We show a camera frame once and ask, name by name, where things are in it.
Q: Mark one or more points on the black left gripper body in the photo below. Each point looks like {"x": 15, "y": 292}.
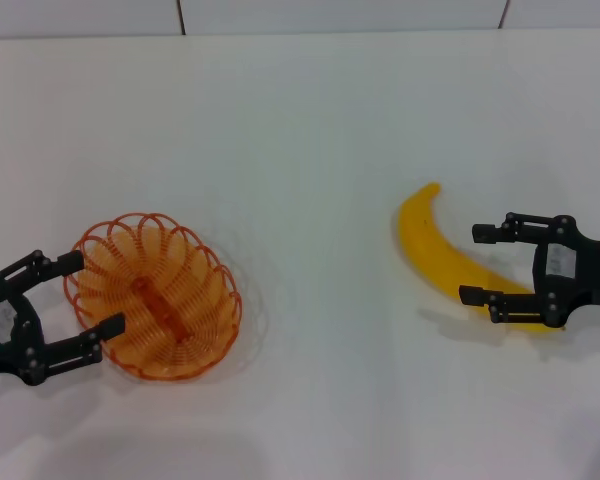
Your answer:
{"x": 0, "y": 325}

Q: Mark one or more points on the yellow banana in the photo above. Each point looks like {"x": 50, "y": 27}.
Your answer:
{"x": 425, "y": 240}

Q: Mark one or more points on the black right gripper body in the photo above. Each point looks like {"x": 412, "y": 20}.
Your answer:
{"x": 590, "y": 270}

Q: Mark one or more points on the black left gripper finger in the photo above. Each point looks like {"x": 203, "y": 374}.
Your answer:
{"x": 35, "y": 267}
{"x": 70, "y": 350}

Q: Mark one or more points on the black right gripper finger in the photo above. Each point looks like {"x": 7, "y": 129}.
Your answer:
{"x": 515, "y": 307}
{"x": 520, "y": 230}

